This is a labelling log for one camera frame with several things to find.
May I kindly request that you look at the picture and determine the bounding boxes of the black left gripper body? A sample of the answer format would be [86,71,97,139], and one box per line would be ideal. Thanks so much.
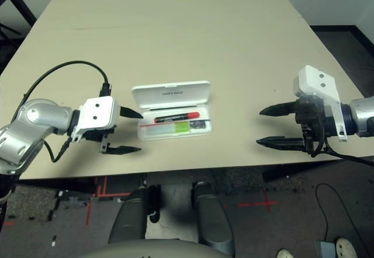
[82,125,118,154]

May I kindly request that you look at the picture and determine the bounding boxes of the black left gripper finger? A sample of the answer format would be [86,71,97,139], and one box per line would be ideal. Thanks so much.
[119,105,144,120]
[101,144,143,156]

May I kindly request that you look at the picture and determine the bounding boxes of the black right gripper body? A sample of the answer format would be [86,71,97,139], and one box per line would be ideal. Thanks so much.
[294,97,335,156]

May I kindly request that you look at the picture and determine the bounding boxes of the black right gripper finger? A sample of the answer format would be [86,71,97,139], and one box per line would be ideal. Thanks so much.
[255,136,309,153]
[259,100,297,117]

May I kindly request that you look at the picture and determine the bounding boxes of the red and black marker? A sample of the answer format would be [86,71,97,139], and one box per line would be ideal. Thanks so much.
[154,111,200,124]

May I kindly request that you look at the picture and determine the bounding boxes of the white plastic pencil case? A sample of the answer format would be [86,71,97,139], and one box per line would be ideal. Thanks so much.
[131,79,213,141]

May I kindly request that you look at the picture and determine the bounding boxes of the red floor tape corner lines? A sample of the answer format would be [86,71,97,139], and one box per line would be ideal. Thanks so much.
[86,176,132,226]

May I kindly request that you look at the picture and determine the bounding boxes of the grey robot left leg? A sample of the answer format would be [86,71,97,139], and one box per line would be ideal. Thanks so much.
[108,185,163,244]

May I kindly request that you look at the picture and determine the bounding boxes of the grey robot leg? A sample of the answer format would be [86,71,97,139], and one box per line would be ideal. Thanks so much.
[191,181,236,256]
[108,185,163,244]

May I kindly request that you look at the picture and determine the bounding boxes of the grey robot torso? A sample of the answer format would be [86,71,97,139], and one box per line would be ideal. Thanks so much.
[84,239,231,258]

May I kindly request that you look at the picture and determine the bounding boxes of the grey robot right leg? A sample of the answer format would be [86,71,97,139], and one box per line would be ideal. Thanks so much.
[191,181,236,256]

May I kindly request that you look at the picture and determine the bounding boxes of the grey blue foot pedal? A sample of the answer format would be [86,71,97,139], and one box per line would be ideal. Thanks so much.
[317,239,340,258]

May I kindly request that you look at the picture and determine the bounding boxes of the black tripod stand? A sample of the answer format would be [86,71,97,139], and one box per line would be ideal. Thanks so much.
[0,23,23,40]

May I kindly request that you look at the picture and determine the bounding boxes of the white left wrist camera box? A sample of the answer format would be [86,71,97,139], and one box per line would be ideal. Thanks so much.
[71,96,120,144]

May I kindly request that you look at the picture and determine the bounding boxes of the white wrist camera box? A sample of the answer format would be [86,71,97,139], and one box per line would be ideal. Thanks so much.
[293,64,348,142]
[71,96,120,144]

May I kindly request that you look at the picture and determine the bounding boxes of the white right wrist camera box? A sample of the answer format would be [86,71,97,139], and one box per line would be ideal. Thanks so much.
[293,64,348,142]

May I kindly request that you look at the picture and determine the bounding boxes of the thin black floor cable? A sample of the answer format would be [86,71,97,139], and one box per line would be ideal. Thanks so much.
[315,183,369,256]

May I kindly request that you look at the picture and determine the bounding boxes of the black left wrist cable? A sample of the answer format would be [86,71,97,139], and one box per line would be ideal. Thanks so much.
[10,61,113,164]

